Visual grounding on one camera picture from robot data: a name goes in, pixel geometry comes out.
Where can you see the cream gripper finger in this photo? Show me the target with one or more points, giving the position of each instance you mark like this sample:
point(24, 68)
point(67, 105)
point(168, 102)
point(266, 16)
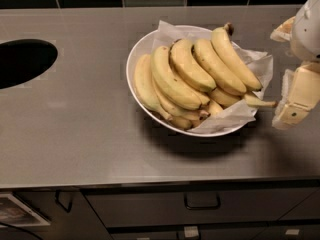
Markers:
point(300, 94)
point(283, 32)

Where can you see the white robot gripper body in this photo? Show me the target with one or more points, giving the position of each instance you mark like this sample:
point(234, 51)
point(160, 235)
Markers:
point(307, 30)

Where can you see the small banana with stem right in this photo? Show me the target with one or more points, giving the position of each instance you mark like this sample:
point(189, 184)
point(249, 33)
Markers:
point(252, 100)

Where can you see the rightmost top yellow banana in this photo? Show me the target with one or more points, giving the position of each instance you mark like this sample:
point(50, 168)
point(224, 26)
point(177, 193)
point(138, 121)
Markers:
point(221, 42)

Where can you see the short yellow banana middle right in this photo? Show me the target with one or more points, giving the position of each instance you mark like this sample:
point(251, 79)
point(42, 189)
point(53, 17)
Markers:
point(223, 98)

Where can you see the small yellow banana centre bottom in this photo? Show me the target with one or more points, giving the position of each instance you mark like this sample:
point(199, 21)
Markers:
point(214, 108)

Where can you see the small yellow banana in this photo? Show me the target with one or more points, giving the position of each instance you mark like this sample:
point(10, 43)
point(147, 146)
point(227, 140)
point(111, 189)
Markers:
point(214, 108)
point(181, 123)

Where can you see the lower yellow banana under stack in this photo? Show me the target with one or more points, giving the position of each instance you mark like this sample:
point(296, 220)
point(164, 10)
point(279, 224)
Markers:
point(178, 111)

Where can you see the white ceramic bowl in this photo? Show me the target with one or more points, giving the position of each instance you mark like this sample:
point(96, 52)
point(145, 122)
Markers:
point(140, 49)

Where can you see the leftmost yellow banana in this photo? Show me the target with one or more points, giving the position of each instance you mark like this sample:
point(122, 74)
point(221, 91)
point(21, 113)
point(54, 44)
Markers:
point(144, 87)

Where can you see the white paper liner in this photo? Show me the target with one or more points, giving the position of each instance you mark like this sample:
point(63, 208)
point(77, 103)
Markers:
point(260, 63)

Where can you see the white label lower right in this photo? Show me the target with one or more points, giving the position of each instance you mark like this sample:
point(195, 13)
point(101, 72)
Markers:
point(292, 232)

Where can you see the white label lower drawer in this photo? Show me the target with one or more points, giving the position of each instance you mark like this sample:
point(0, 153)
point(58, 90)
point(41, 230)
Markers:
point(191, 232)

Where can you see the grey drawer front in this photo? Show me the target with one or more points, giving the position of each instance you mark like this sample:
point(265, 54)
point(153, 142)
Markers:
point(159, 209)

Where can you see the grey cabinet door left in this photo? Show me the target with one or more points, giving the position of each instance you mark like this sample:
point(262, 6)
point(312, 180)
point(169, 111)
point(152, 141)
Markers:
point(82, 223)

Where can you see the black round sink hole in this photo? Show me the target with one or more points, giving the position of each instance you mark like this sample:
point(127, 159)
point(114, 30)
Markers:
point(25, 59)

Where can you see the black drawer handle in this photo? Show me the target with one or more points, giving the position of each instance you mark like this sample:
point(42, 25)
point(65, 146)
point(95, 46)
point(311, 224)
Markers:
point(201, 201)

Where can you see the black cabinet door handle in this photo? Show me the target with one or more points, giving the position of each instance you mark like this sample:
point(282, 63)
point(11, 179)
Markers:
point(64, 200)

